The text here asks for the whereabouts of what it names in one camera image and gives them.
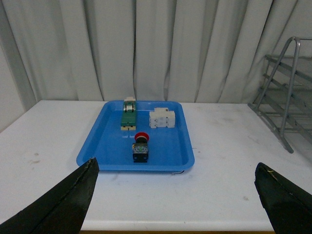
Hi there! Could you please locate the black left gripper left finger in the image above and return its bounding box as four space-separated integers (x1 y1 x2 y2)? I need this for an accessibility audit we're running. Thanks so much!
0 158 99 234

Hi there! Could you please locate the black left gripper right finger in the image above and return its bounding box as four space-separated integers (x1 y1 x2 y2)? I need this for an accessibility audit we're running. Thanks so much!
254 162 312 234

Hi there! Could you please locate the red emergency stop button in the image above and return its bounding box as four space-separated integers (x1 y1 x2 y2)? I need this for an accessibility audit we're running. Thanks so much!
132 132 149 163

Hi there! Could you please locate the silver mesh three-tier rack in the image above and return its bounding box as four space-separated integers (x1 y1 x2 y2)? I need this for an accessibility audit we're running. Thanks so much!
248 36 312 154

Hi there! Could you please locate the blue plastic tray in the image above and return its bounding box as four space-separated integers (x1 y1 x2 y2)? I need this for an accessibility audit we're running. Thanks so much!
77 100 195 173

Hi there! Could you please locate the green terminal block component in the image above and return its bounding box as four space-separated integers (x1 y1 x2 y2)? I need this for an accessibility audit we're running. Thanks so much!
120 97 137 131

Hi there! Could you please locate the white circuit breaker module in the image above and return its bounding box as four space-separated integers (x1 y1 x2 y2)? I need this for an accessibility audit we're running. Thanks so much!
149 107 176 129

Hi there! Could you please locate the white pleated curtain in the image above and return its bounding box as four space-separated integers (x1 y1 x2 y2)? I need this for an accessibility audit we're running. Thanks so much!
0 0 312 134

